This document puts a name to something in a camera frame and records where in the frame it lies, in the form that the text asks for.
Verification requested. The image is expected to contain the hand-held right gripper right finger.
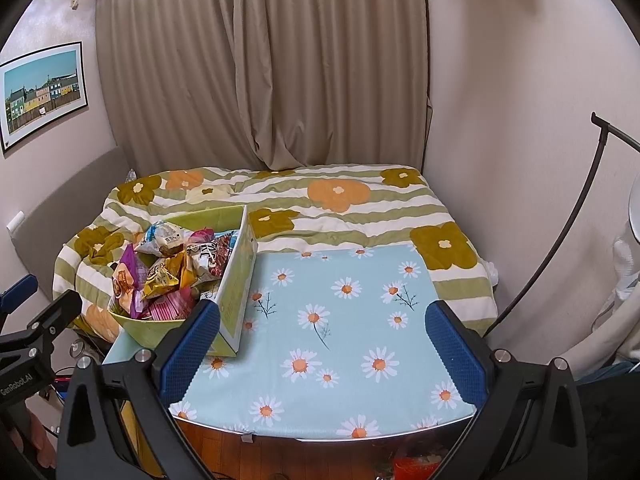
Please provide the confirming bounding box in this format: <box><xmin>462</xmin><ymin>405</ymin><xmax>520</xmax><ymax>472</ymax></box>
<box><xmin>425</xmin><ymin>300</ymin><xmax>588</xmax><ymax>480</ymax></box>

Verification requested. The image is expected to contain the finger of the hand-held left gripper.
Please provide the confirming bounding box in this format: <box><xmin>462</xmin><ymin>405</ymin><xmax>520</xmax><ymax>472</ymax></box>
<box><xmin>0</xmin><ymin>291</ymin><xmax>82</xmax><ymax>361</ymax></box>
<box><xmin>0</xmin><ymin>275</ymin><xmax>39</xmax><ymax>313</ymax></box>

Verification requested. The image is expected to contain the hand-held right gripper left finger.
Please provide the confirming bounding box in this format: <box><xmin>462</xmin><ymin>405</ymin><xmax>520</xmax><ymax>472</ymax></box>
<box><xmin>60</xmin><ymin>300</ymin><xmax>221</xmax><ymax>480</ymax></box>

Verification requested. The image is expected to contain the pink striped snack packet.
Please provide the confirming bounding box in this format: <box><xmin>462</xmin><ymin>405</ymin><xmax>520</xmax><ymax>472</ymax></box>
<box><xmin>147</xmin><ymin>289</ymin><xmax>197</xmax><ymax>322</ymax></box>

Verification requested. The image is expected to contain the green cardboard box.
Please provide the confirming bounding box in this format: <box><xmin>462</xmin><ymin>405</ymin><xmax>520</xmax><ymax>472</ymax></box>
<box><xmin>107</xmin><ymin>205</ymin><xmax>258</xmax><ymax>358</ymax></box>

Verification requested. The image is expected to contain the gold snack packet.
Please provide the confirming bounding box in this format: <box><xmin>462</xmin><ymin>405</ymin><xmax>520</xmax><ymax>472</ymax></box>
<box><xmin>142</xmin><ymin>257</ymin><xmax>182</xmax><ymax>302</ymax></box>

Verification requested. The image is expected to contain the orange yellow snack packet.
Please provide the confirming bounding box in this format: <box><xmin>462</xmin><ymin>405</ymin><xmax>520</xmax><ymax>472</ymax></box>
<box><xmin>175</xmin><ymin>252</ymin><xmax>201</xmax><ymax>291</ymax></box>

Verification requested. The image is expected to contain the purple snack packet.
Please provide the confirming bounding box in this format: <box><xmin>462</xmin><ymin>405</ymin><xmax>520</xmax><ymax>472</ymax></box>
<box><xmin>111</xmin><ymin>244</ymin><xmax>147</xmax><ymax>320</ymax></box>

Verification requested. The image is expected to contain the blue white snack packet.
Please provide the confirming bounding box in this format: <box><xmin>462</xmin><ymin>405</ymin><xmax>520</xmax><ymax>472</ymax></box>
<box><xmin>134</xmin><ymin>220</ymin><xmax>195</xmax><ymax>257</ymax></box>

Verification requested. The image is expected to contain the person's left hand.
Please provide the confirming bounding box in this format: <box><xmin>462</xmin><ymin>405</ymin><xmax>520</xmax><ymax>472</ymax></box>
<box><xmin>10</xmin><ymin>409</ymin><xmax>57</xmax><ymax>469</ymax></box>

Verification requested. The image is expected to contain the grey headboard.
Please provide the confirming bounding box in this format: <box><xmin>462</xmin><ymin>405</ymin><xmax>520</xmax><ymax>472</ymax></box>
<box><xmin>10</xmin><ymin>146</ymin><xmax>132</xmax><ymax>286</ymax></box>

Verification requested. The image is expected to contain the white tray with daisy cloth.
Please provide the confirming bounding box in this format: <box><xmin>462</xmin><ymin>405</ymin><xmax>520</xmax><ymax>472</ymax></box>
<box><xmin>102</xmin><ymin>247</ymin><xmax>476</xmax><ymax>441</ymax></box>

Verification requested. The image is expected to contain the red bag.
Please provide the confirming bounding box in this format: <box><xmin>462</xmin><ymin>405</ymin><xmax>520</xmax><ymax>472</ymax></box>
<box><xmin>392</xmin><ymin>455</ymin><xmax>448</xmax><ymax>480</ymax></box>

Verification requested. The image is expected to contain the white cloth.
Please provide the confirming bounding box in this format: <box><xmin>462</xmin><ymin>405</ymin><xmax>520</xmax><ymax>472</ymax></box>
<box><xmin>570</xmin><ymin>232</ymin><xmax>640</xmax><ymax>368</ymax></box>

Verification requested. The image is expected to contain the dark cloth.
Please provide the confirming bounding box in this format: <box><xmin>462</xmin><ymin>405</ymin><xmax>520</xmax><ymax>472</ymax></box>
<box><xmin>575</xmin><ymin>365</ymin><xmax>640</xmax><ymax>480</ymax></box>

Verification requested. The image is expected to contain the floral striped blanket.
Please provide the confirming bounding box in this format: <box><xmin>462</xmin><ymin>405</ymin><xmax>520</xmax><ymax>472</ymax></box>
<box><xmin>52</xmin><ymin>164</ymin><xmax>501</xmax><ymax>346</ymax></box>

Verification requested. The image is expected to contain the framed houses picture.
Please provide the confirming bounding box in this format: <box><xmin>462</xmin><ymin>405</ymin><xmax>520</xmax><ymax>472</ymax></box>
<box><xmin>0</xmin><ymin>41</ymin><xmax>91</xmax><ymax>157</ymax></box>

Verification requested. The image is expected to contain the black lamp stand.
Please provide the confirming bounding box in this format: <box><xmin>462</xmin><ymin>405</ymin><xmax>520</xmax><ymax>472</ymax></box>
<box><xmin>484</xmin><ymin>112</ymin><xmax>640</xmax><ymax>343</ymax></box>

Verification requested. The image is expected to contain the beige curtain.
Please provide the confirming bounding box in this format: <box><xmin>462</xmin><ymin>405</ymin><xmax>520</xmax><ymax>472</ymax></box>
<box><xmin>95</xmin><ymin>0</ymin><xmax>433</xmax><ymax>173</ymax></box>

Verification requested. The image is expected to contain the ring light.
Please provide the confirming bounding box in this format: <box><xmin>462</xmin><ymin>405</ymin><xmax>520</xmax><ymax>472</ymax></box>
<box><xmin>626</xmin><ymin>175</ymin><xmax>640</xmax><ymax>253</ymax></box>

